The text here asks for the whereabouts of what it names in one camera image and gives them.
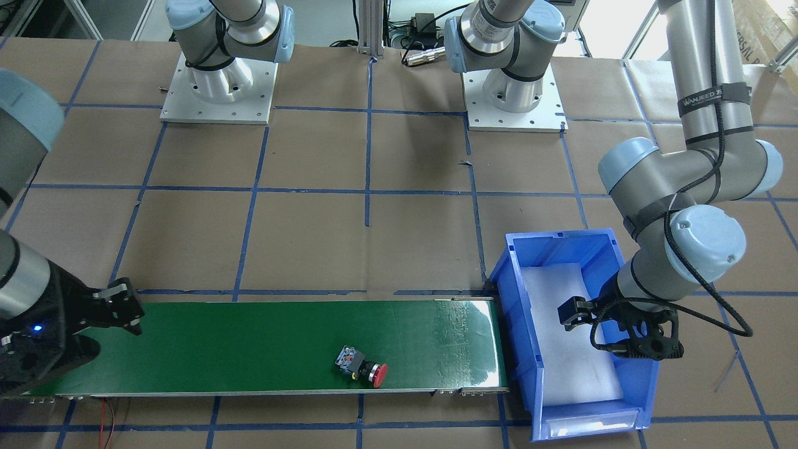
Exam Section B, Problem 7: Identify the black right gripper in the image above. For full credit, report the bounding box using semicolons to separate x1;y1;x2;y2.
1;263;145;396

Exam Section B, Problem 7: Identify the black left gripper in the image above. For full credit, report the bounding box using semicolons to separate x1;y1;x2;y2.
557;296;684;361

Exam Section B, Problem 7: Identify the clear bin label holder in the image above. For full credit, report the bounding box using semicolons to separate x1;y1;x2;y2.
544;411;639;438

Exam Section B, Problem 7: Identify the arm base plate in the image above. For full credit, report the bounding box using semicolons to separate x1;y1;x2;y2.
461;65;569;133
160;55;279;125

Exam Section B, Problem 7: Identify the white foam pad source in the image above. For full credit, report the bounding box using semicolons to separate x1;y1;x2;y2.
521;263;623;406

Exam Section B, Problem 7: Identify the red push button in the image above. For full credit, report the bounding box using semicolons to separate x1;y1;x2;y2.
334;345;388;389

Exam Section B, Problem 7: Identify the aluminium frame post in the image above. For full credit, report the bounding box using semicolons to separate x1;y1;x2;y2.
352;1;388;60

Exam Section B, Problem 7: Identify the black power adapter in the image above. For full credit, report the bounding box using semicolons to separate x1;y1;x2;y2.
410;12;436;37

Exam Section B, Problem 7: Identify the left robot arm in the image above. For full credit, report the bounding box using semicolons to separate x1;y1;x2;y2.
558;1;783;360

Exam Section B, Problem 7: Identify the green conveyor belt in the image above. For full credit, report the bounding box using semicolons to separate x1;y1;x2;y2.
22;299;508;397

